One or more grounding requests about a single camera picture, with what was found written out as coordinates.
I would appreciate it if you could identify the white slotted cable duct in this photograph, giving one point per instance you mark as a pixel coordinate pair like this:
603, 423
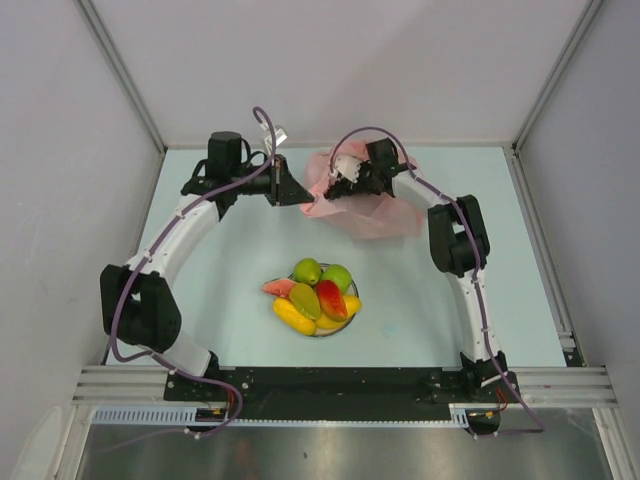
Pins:
204, 417

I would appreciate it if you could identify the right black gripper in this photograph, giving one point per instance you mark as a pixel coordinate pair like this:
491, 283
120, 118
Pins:
365, 166

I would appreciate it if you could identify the pink plastic bag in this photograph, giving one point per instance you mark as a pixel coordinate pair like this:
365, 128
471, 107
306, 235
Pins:
362, 216

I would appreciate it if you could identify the black fake grapes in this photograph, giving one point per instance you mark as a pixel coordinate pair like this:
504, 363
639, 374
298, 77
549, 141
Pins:
337, 191

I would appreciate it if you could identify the aluminium frame rail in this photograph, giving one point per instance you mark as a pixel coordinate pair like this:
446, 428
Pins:
540, 387

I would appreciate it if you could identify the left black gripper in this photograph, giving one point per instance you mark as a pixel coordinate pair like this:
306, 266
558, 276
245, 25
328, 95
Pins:
284, 189

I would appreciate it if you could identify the yellow fake starfruit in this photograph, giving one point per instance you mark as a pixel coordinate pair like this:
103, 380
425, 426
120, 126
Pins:
305, 300

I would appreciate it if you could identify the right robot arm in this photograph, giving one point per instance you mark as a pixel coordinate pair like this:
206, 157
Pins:
458, 244

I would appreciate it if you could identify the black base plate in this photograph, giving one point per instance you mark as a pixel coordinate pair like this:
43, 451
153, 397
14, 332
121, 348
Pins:
436, 385

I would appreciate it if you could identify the round printed plate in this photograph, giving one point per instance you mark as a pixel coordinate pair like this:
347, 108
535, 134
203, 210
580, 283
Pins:
316, 300

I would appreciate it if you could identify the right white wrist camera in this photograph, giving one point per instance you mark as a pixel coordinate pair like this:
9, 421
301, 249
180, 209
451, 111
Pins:
346, 167

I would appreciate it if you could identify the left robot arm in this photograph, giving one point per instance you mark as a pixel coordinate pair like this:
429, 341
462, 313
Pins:
138, 305

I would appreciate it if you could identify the red fake mango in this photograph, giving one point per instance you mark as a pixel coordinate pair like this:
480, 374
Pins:
331, 301

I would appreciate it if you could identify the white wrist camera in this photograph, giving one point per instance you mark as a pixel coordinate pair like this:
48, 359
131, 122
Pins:
346, 167
273, 138

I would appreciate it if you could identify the green fake guava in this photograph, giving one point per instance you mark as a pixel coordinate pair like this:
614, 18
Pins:
339, 275

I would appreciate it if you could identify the red watermelon slice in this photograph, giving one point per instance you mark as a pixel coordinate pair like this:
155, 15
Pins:
279, 287

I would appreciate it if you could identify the orange yellow fake mango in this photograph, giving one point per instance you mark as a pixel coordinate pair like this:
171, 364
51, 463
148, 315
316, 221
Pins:
353, 305

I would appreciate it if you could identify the green fake pear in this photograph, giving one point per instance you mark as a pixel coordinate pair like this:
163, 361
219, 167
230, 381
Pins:
307, 271

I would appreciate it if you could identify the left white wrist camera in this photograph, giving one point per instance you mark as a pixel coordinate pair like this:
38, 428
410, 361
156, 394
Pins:
273, 138

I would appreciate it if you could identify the yellow fake banana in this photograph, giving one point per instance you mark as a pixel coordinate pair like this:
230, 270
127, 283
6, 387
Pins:
288, 314

